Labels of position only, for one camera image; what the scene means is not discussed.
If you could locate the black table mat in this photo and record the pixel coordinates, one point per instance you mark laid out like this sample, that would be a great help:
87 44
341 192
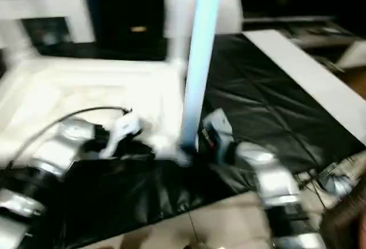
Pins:
257 103

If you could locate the grey stand base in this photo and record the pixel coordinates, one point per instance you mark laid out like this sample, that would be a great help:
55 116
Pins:
337 184

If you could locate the white plastic table top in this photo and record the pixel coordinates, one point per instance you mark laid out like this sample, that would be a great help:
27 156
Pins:
71 88

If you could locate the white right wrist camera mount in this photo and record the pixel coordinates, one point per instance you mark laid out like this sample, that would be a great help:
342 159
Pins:
220 123

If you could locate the white drawer unit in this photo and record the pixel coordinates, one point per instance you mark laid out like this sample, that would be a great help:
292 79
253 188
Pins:
353 55

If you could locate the white cabinet with glass doors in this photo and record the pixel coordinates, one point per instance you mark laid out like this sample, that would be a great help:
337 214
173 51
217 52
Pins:
43 5

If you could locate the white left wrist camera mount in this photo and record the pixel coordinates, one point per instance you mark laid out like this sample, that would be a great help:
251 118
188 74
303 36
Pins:
123 131

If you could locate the black cabinet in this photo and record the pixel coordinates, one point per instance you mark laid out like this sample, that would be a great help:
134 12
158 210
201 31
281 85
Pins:
128 3

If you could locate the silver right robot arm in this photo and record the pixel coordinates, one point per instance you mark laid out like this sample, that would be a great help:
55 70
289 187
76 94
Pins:
274 180

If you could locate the white flat board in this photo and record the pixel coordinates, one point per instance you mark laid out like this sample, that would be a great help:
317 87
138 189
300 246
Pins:
300 74

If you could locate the brown woven stool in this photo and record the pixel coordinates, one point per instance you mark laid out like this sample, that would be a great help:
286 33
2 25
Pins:
346 223

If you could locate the small tan label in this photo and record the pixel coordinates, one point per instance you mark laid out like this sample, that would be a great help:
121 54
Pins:
138 28

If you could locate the dark low tv bench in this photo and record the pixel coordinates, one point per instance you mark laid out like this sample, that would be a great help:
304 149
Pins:
300 31

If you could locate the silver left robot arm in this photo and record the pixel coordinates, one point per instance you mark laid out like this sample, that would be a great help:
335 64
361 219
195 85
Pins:
57 151

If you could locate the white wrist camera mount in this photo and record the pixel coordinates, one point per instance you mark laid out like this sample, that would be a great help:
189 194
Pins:
123 131
220 123

